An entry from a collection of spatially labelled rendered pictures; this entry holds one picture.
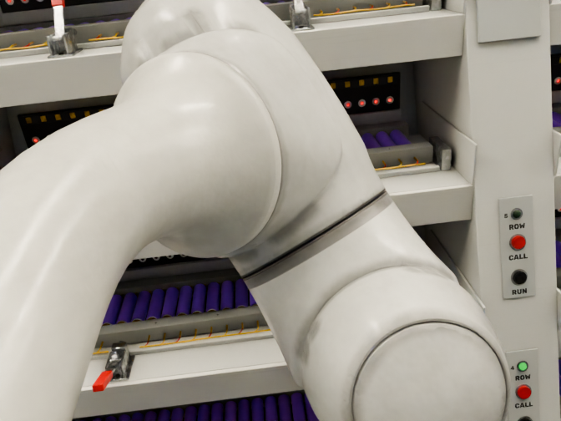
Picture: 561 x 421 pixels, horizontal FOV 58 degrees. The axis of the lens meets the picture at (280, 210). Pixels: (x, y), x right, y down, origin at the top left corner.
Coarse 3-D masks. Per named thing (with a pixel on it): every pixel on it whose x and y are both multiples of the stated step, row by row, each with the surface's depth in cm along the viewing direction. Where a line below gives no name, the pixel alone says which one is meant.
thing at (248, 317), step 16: (144, 320) 67; (160, 320) 67; (176, 320) 67; (192, 320) 66; (208, 320) 66; (224, 320) 67; (240, 320) 67; (256, 320) 67; (112, 336) 66; (128, 336) 66; (144, 336) 67; (160, 336) 67; (176, 336) 67; (224, 336) 65; (96, 352) 65
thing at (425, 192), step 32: (352, 96) 73; (384, 96) 73; (32, 128) 72; (384, 128) 72; (448, 128) 64; (0, 160) 70; (384, 160) 65; (416, 160) 64; (448, 160) 62; (416, 192) 58; (448, 192) 59; (416, 224) 60
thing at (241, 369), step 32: (448, 256) 69; (160, 352) 65; (192, 352) 65; (224, 352) 64; (256, 352) 64; (128, 384) 61; (160, 384) 61; (192, 384) 61; (224, 384) 62; (256, 384) 62; (288, 384) 63
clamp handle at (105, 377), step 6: (114, 354) 61; (114, 360) 62; (114, 366) 60; (102, 372) 58; (108, 372) 58; (102, 378) 56; (108, 378) 57; (96, 384) 55; (102, 384) 55; (96, 390) 55; (102, 390) 55
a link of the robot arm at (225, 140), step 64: (192, 0) 26; (256, 0) 28; (128, 64) 27; (192, 64) 23; (256, 64) 24; (64, 128) 19; (128, 128) 19; (192, 128) 21; (256, 128) 22; (320, 128) 25; (0, 192) 15; (64, 192) 16; (128, 192) 18; (192, 192) 21; (256, 192) 23; (320, 192) 25; (0, 256) 13; (64, 256) 14; (128, 256) 18; (256, 256) 27; (0, 320) 12; (64, 320) 14; (0, 384) 12; (64, 384) 13
